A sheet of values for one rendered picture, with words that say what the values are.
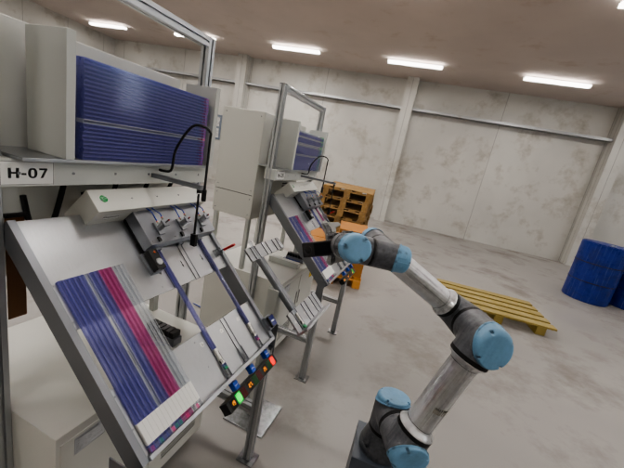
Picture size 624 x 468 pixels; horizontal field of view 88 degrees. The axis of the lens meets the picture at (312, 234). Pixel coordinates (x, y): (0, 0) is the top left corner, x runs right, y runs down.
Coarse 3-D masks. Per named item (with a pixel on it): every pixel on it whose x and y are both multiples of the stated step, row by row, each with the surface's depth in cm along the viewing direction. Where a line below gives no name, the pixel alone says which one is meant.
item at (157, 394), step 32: (64, 288) 86; (96, 288) 92; (128, 288) 100; (96, 320) 88; (128, 320) 95; (96, 352) 84; (128, 352) 91; (160, 352) 98; (128, 384) 86; (160, 384) 93; (192, 384) 101; (160, 416) 89
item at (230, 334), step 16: (224, 320) 126; (240, 320) 134; (256, 320) 141; (224, 336) 122; (240, 336) 129; (176, 352) 104; (192, 352) 108; (208, 352) 113; (224, 352) 119; (240, 352) 125; (192, 368) 105; (208, 368) 110; (208, 384) 107; (128, 416) 84; (144, 448) 83
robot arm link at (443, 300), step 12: (372, 228) 99; (396, 276) 100; (408, 276) 98; (420, 276) 98; (432, 276) 101; (420, 288) 99; (432, 288) 99; (444, 288) 102; (432, 300) 101; (444, 300) 101; (456, 300) 101; (444, 312) 101; (456, 312) 101
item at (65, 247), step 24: (72, 216) 99; (48, 240) 90; (72, 240) 95; (96, 240) 101; (120, 240) 108; (48, 264) 87; (72, 264) 92; (96, 264) 97; (168, 264) 119; (192, 264) 128; (216, 264) 140; (144, 288) 106; (168, 288) 113
